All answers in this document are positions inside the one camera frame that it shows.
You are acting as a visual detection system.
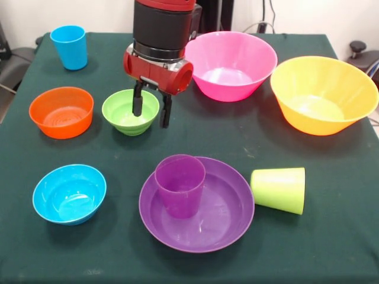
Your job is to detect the green plastic bowl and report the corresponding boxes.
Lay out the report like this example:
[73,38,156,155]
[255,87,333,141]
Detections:
[101,89,160,137]

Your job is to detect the pink plastic bowl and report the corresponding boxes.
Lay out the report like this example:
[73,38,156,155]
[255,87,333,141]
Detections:
[184,31,278,103]

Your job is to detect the purple plastic bowl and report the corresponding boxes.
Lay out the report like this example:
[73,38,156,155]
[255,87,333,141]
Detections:
[139,156,256,254]

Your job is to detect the dark green tablecloth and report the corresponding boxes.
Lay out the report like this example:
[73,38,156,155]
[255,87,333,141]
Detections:
[0,31,379,284]

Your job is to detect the grey chair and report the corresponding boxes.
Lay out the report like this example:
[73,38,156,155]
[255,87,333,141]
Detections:
[0,22,39,95]

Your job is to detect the blue plastic cup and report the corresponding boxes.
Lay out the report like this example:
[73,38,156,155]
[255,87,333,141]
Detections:
[49,25,88,71]

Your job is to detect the purple plastic cup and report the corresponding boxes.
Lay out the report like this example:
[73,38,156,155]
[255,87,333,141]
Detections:
[155,154,207,220]

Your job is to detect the orange plastic bowl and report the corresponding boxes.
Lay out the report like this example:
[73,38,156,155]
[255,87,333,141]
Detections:
[28,86,95,140]

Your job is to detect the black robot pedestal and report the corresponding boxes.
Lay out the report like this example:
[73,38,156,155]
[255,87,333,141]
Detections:
[197,0,235,34]

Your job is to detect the black chair armrest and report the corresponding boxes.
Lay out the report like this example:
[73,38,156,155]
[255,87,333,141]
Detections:
[348,40,379,80]

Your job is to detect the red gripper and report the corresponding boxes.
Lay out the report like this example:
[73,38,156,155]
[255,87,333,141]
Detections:
[123,43,194,129]

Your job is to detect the blue plastic bowl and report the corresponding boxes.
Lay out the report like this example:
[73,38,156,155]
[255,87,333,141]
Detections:
[32,164,108,227]

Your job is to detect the yellow plastic bowl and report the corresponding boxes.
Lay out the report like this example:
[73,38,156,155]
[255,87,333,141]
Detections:
[269,56,379,137]

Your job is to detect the black hanging cable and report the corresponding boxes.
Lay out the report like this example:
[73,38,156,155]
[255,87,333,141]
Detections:
[268,0,278,34]

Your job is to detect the lime green plastic cup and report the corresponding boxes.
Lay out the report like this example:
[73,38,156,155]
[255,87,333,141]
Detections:
[250,167,306,215]

